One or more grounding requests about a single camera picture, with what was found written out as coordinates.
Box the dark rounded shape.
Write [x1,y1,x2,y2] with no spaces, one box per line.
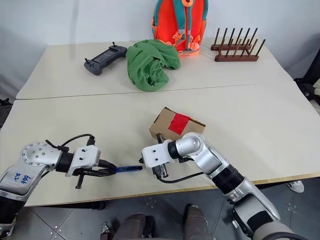
[117,212,155,240]
[184,204,212,240]

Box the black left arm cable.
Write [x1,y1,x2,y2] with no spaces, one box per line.
[44,134,97,153]

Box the red tape patch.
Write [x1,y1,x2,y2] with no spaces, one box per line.
[167,113,191,137]

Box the dark wooden peg rack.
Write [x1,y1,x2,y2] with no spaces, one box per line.
[210,27,267,63]

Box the dark grey handheld controller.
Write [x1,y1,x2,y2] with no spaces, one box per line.
[83,41,128,76]

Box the crumpled green cloth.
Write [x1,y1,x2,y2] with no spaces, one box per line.
[125,39,181,93]

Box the brown cardboard box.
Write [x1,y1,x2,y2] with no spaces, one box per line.
[148,106,207,143]

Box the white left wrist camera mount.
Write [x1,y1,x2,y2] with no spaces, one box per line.
[65,145,102,177]

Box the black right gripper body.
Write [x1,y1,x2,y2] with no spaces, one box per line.
[151,163,169,180]

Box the white shoe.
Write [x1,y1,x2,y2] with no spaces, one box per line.
[286,180,305,194]

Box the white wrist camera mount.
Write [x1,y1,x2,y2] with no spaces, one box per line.
[141,143,173,169]
[65,145,102,177]

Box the orange and teal backpack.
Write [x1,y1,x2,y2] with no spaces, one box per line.
[150,0,210,58]

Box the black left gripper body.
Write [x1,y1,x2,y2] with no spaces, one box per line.
[72,166,98,190]

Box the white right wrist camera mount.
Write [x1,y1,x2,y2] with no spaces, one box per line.
[141,143,173,169]

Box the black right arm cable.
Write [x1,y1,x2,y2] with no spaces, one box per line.
[154,154,205,185]

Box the black chair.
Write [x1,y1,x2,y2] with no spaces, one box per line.
[293,53,320,106]

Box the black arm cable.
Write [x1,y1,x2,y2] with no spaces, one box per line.
[44,134,97,153]
[154,154,205,185]

